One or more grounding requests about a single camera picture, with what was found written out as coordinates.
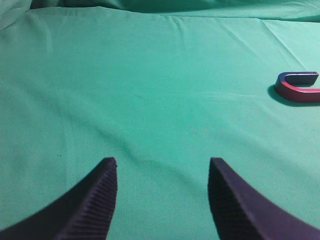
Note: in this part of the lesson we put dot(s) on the green cloth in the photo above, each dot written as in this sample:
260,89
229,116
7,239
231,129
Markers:
162,86

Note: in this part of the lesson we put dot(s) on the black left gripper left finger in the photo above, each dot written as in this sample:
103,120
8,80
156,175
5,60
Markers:
85,212

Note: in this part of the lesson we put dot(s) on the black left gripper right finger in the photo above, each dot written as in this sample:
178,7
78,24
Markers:
240,212

